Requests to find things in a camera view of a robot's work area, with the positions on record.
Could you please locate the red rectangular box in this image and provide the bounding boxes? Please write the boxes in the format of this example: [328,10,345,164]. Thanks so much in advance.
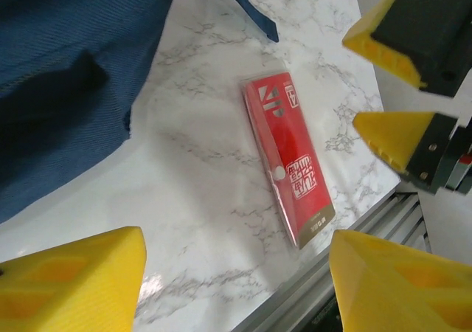
[237,69,336,252]

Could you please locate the navy blue backpack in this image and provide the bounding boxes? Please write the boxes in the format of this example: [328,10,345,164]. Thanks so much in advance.
[0,0,280,224]

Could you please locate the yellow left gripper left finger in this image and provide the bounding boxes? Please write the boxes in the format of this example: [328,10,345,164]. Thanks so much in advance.
[0,226,147,332]

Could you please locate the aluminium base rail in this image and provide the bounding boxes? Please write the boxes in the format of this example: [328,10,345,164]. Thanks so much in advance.
[241,187,434,332]

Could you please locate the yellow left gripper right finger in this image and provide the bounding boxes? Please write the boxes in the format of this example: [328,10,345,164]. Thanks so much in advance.
[327,229,472,332]

